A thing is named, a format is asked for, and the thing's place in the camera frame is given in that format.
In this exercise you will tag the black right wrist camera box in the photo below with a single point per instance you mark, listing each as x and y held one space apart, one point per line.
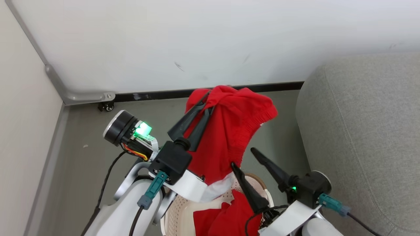
306 198

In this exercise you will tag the beige perforated laundry basket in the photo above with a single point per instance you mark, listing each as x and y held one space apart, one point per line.
178 213

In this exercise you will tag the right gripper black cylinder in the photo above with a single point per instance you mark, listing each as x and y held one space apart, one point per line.
320 183

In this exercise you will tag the grey fabric sofa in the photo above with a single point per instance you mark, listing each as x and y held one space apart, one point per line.
361 141

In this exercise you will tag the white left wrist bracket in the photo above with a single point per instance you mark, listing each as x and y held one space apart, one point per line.
188 188

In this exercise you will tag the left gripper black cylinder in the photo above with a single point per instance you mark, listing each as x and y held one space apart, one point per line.
122 128

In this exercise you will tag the black baseboard strip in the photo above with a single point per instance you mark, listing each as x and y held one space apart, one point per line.
157 95

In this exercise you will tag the small black caster wheel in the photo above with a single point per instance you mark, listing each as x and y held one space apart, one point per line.
107 106

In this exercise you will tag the red shorts with white stripe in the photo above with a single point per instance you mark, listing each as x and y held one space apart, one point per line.
229 131

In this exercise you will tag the red fleece garment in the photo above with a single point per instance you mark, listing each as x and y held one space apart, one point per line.
226 218

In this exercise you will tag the teal camera connector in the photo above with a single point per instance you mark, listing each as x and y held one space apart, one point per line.
153 190
333 204

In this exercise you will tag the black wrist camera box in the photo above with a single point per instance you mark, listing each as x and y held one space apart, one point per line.
171 160
306 198

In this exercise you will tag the grey skirting strip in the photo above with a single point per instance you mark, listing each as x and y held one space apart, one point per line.
49 170

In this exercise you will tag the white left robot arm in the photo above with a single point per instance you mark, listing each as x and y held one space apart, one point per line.
126 209

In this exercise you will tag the teal right camera connector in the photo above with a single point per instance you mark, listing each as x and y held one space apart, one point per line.
333 204

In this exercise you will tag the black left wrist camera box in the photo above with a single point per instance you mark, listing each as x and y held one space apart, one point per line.
171 160

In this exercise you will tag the teal left camera connector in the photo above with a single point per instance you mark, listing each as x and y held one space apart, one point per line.
153 190

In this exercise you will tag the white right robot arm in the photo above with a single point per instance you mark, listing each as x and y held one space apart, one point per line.
320 228

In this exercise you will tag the grey metal corner bracket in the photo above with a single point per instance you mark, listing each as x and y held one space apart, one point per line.
65 90

